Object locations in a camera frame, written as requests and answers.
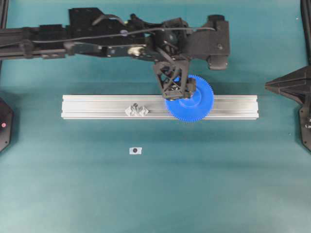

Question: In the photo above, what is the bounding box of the silver aluminium extrusion rail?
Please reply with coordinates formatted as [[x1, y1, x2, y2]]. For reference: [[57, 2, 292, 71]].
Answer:
[[61, 95, 259, 120]]

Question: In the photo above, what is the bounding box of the black frame post left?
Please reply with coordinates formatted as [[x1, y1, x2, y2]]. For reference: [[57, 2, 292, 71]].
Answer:
[[0, 0, 9, 29]]

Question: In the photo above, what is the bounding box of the grey shaft bracket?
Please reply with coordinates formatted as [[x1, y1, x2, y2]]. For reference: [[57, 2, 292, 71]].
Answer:
[[125, 103, 149, 117]]

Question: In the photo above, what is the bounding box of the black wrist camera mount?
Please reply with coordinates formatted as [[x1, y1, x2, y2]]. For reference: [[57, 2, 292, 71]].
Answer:
[[183, 15, 230, 70]]

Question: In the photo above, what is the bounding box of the black frame post right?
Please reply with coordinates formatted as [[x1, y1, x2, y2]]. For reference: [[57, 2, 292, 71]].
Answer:
[[300, 0, 311, 65]]

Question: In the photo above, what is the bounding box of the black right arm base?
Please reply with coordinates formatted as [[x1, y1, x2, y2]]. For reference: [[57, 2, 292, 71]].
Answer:
[[0, 98, 14, 151]]

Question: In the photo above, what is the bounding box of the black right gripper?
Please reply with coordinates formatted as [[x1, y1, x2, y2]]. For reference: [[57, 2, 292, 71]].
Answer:
[[145, 18, 195, 100]]

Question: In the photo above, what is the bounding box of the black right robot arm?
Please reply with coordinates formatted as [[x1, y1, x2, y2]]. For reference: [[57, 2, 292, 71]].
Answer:
[[0, 8, 196, 100]]

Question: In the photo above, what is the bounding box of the black frame post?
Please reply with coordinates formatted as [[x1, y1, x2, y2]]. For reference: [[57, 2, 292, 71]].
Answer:
[[0, 0, 9, 29], [300, 0, 311, 65]]

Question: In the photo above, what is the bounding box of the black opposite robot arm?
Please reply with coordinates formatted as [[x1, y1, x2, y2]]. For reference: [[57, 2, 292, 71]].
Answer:
[[265, 66, 311, 105]]

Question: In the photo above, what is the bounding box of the large blue plastic gear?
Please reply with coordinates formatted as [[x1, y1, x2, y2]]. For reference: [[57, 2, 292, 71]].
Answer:
[[165, 74, 214, 122]]

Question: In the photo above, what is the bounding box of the white tape marker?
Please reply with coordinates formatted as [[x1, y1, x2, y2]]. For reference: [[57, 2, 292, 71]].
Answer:
[[129, 147, 142, 155]]

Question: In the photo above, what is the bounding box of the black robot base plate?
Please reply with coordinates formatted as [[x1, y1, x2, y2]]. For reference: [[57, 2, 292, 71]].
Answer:
[[298, 100, 311, 152]]

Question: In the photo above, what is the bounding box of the black cable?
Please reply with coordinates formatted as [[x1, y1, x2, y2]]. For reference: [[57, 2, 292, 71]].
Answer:
[[31, 27, 216, 46]]

